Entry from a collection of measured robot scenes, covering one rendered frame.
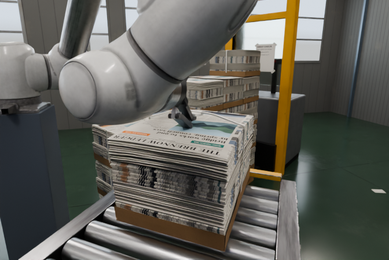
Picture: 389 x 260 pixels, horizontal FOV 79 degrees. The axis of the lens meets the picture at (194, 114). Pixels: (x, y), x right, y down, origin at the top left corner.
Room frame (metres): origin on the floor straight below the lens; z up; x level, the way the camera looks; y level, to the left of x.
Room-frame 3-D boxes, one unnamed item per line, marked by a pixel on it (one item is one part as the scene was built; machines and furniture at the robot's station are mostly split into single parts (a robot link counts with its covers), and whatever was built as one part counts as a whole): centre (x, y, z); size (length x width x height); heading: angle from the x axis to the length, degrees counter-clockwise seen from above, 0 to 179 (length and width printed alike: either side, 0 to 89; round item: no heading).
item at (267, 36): (2.57, -0.67, 1.28); 0.57 x 0.01 x 0.65; 49
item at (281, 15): (2.55, -0.66, 1.62); 0.75 x 0.06 x 0.06; 49
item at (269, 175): (0.82, -0.10, 0.81); 0.43 x 0.03 x 0.02; 69
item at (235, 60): (2.23, -0.37, 0.65); 0.39 x 0.30 x 1.29; 49
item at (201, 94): (1.78, 0.02, 0.95); 0.38 x 0.29 x 0.23; 49
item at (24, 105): (0.95, 0.73, 1.03); 0.22 x 0.18 x 0.06; 15
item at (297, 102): (2.83, -0.90, 0.40); 0.70 x 0.55 x 0.80; 49
